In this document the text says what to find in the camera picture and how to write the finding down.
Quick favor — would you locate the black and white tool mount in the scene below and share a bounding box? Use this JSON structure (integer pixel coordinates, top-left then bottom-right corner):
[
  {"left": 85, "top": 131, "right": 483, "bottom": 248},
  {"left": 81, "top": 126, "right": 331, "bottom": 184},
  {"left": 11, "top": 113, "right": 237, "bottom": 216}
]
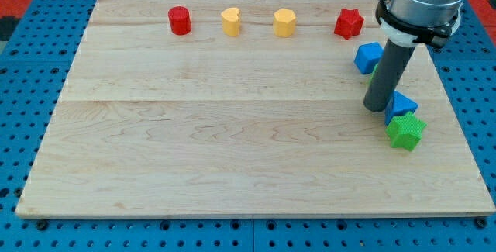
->
[{"left": 375, "top": 0, "right": 461, "bottom": 48}]

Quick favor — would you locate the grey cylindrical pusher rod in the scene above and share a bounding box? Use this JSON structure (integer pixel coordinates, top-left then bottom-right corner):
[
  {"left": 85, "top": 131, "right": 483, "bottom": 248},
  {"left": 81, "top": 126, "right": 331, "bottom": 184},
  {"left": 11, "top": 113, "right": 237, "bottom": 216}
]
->
[{"left": 363, "top": 40, "right": 415, "bottom": 112}]

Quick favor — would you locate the blue cube block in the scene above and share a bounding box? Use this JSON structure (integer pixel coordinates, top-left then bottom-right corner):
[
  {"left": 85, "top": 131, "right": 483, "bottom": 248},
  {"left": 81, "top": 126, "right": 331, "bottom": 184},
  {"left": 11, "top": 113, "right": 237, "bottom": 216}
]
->
[{"left": 353, "top": 42, "right": 383, "bottom": 74}]

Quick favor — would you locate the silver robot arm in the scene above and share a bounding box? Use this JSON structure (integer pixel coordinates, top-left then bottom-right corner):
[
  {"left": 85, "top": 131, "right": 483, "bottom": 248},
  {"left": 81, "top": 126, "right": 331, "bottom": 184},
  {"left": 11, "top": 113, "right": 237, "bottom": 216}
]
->
[{"left": 363, "top": 0, "right": 464, "bottom": 112}]

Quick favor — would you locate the green block behind rod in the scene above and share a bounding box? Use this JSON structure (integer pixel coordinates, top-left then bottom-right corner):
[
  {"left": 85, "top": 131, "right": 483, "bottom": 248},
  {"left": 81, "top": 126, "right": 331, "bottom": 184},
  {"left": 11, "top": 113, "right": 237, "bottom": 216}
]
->
[{"left": 368, "top": 64, "right": 378, "bottom": 84}]

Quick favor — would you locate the blue triangular prism block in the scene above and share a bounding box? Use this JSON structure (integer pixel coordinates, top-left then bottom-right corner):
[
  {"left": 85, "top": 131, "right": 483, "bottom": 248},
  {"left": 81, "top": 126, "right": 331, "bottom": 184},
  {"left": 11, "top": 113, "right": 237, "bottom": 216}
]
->
[{"left": 384, "top": 91, "right": 419, "bottom": 126}]

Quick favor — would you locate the red star block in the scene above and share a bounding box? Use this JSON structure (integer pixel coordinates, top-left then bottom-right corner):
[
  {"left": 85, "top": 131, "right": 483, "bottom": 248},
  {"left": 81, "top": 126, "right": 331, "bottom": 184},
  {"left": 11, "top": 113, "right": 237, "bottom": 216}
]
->
[{"left": 334, "top": 9, "right": 364, "bottom": 40}]

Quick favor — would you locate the green star block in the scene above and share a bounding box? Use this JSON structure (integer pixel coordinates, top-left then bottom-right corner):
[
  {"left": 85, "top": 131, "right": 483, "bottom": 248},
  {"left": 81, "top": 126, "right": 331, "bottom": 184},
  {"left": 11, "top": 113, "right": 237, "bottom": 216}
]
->
[{"left": 385, "top": 112, "right": 427, "bottom": 151}]

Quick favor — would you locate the yellow hexagon block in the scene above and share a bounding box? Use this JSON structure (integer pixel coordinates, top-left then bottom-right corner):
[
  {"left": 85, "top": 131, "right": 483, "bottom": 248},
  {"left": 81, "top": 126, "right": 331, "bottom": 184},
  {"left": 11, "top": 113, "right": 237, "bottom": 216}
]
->
[{"left": 273, "top": 9, "right": 297, "bottom": 37}]

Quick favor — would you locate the light wooden board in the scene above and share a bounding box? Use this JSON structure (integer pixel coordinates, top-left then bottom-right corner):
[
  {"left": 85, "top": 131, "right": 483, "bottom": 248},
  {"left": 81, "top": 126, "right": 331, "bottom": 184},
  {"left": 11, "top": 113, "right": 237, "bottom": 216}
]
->
[{"left": 16, "top": 0, "right": 495, "bottom": 219}]

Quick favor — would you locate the yellow heart block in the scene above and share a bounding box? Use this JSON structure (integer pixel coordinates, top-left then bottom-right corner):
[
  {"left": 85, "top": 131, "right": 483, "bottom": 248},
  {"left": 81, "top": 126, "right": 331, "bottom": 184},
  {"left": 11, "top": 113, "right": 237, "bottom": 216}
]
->
[{"left": 221, "top": 7, "right": 241, "bottom": 36}]

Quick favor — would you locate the red cylinder block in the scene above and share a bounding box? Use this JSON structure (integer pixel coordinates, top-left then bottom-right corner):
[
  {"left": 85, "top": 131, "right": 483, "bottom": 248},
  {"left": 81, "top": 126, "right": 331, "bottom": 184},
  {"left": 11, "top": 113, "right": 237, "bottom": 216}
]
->
[{"left": 167, "top": 6, "right": 191, "bottom": 36}]

